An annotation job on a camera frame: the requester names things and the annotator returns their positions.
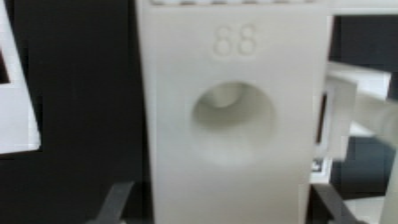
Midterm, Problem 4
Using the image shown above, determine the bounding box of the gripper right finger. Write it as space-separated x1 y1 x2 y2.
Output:
312 184 360 224

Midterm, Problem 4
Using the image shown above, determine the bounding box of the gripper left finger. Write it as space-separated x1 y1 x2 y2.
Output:
91 181 136 224

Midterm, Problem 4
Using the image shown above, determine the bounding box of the white chair back frame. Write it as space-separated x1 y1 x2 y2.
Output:
136 0 398 224

